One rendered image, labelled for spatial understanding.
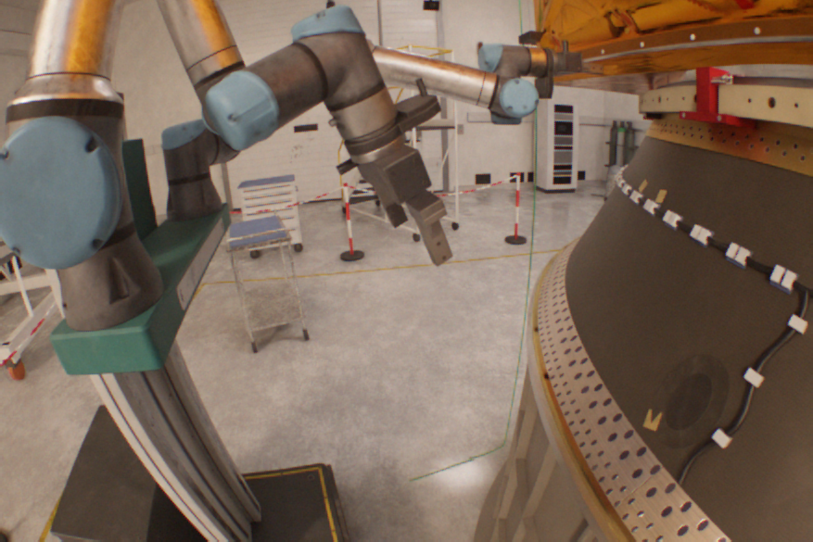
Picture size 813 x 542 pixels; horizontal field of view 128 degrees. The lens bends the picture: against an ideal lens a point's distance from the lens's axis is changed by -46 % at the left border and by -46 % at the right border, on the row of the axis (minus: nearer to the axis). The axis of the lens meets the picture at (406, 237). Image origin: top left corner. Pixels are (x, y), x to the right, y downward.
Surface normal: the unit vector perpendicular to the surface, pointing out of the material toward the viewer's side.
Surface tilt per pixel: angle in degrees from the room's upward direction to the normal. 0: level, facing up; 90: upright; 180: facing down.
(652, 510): 43
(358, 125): 109
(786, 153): 62
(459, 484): 0
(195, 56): 105
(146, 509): 0
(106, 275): 72
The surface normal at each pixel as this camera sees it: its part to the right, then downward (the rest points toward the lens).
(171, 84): 0.14, 0.32
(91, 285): 0.47, -0.04
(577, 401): -0.72, -0.66
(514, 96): -0.10, 0.33
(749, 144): -0.90, -0.41
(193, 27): 0.33, 0.44
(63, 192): 0.65, 0.33
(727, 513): -0.87, -0.32
